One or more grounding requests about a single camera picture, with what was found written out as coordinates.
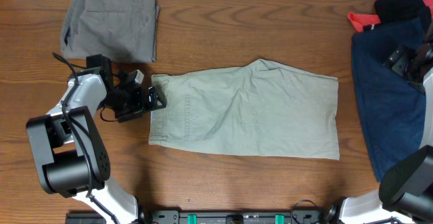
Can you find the folded dark grey shorts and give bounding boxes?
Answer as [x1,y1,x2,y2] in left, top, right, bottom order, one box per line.
[60,0,160,63]

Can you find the navy blue garment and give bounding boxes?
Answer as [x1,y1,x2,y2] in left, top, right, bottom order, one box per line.
[351,19,426,181]

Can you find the red garment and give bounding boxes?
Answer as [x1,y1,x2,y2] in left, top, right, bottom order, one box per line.
[347,0,433,33]

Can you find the black coiled cable at rail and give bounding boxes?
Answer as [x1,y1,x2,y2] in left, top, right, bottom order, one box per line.
[290,199,322,224]

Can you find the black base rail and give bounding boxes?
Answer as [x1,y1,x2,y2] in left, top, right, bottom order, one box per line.
[64,209,339,224]

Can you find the black garment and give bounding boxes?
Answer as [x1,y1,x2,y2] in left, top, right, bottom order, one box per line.
[363,0,432,33]

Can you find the light khaki shorts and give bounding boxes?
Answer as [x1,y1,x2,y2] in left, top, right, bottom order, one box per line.
[149,59,340,160]

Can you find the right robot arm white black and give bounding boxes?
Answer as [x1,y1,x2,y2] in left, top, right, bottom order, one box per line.
[323,19,432,223]

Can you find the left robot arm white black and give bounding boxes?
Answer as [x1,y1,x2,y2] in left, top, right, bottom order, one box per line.
[26,53,166,224]

